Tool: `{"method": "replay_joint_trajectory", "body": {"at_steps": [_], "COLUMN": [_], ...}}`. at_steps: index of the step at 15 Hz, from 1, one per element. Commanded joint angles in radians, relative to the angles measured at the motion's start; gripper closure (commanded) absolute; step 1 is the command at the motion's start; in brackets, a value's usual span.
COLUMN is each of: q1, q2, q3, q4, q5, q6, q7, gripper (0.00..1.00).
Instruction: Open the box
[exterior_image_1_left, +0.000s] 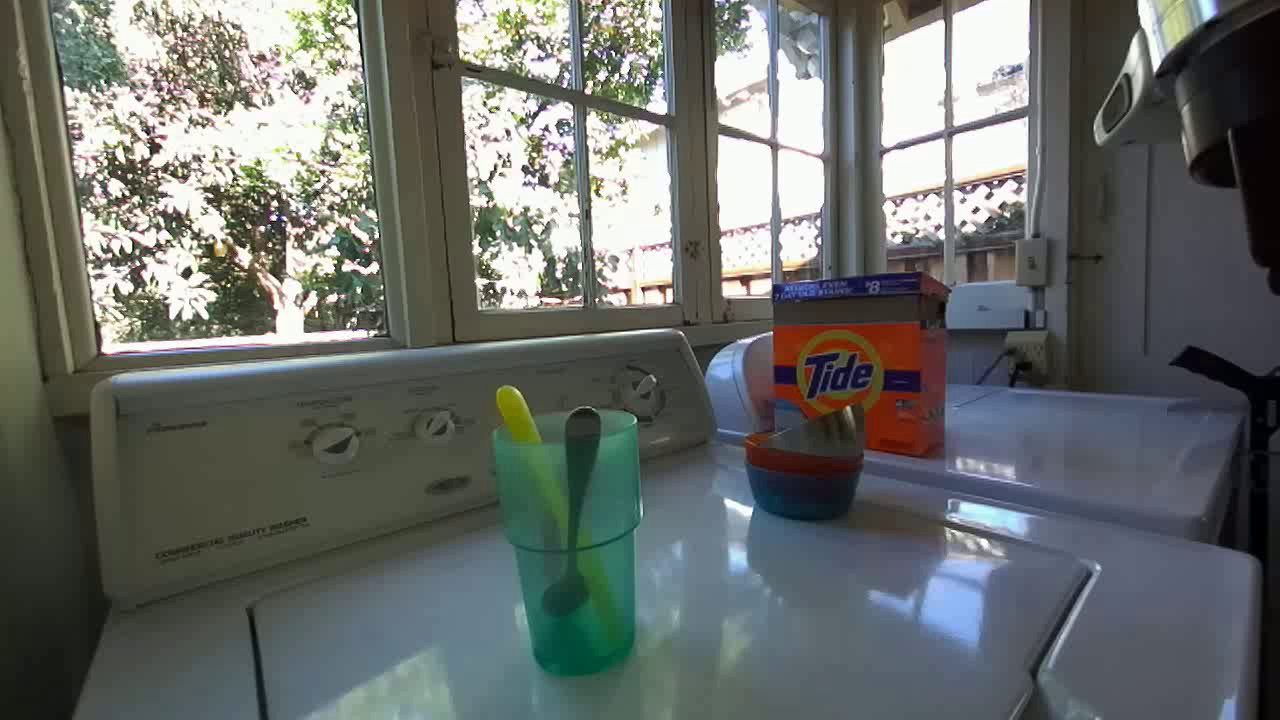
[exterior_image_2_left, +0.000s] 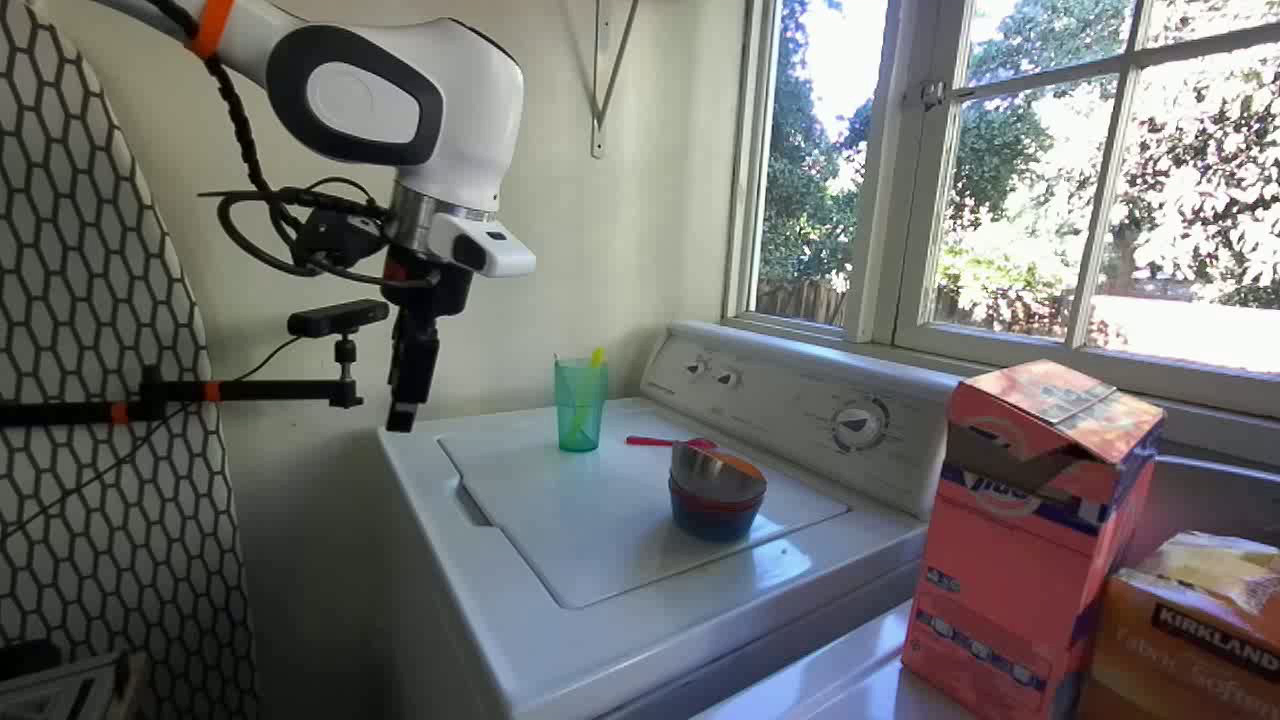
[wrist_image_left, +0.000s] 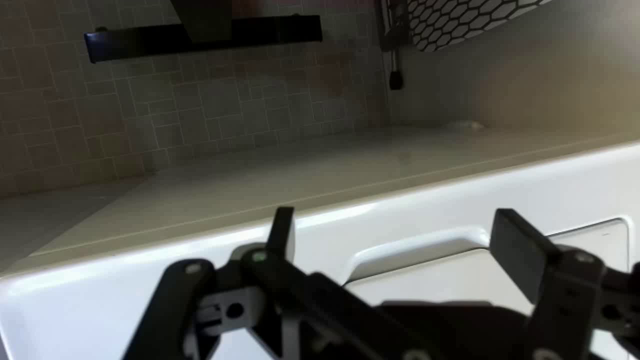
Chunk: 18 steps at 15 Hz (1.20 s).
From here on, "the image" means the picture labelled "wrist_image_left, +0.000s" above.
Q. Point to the honeycomb patterned ironing board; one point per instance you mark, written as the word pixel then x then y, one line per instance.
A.
pixel 436 25

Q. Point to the white washing machine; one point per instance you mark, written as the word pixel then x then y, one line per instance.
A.
pixel 429 243

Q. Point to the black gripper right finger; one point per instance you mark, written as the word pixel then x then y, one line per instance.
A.
pixel 572 293

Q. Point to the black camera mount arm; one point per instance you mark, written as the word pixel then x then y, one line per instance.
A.
pixel 204 25

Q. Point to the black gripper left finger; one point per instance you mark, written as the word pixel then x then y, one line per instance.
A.
pixel 258 290

